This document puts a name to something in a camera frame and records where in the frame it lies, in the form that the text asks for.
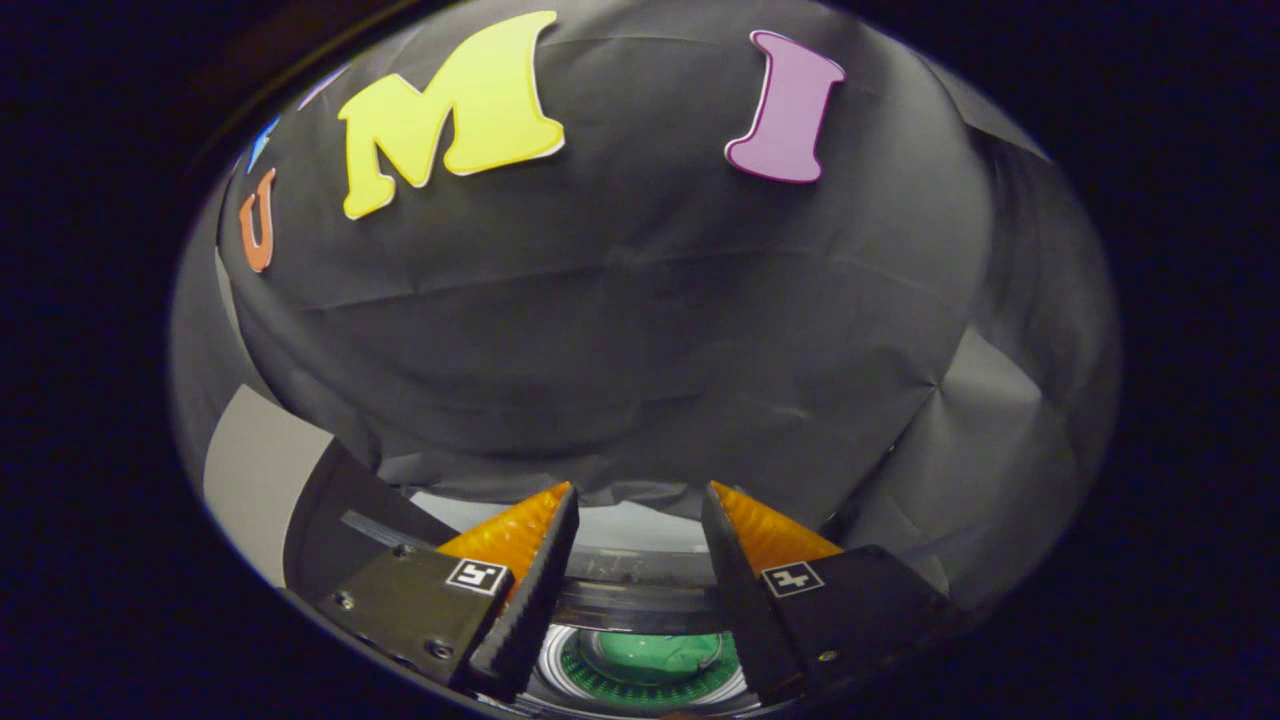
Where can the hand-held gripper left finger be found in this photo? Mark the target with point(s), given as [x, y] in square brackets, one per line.
[535, 610]

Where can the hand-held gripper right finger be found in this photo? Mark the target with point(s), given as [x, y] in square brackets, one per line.
[745, 620]

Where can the grey washing machine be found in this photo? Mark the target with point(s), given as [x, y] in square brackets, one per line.
[560, 672]

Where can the green polo shirt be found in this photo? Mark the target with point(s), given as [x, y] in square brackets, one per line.
[650, 655]

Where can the dark washing machine lid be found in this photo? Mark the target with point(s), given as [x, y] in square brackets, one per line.
[640, 530]

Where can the black backdrop cloth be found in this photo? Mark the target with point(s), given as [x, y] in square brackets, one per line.
[650, 300]

